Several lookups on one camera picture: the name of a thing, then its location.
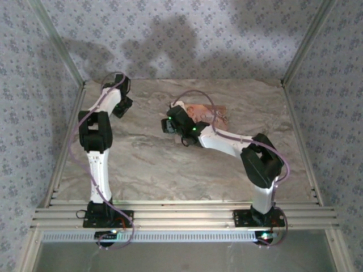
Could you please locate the aluminium side rail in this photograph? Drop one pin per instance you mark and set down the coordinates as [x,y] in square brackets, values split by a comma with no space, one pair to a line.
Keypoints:
[66,147]
[302,147]

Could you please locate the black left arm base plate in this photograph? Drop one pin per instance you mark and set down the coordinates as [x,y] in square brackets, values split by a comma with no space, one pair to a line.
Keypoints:
[124,216]

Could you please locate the aluminium frame post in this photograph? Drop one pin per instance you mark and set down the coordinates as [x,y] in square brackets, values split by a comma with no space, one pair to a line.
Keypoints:
[309,42]
[56,42]

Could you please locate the aluminium rail beam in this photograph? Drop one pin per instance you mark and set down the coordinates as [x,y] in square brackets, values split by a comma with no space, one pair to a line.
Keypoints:
[184,215]

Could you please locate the pink illustrated book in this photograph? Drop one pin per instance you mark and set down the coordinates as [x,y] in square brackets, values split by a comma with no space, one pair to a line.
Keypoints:
[218,113]

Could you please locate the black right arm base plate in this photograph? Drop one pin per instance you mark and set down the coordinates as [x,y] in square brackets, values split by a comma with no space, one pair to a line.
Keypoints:
[244,216]

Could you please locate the grey metal panel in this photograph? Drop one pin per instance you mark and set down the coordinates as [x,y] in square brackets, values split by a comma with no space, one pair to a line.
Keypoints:
[184,258]

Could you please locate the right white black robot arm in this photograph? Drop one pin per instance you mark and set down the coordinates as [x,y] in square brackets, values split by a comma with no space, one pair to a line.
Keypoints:
[221,141]

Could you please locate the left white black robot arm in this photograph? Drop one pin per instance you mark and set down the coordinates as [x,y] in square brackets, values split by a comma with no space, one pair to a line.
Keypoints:
[99,170]

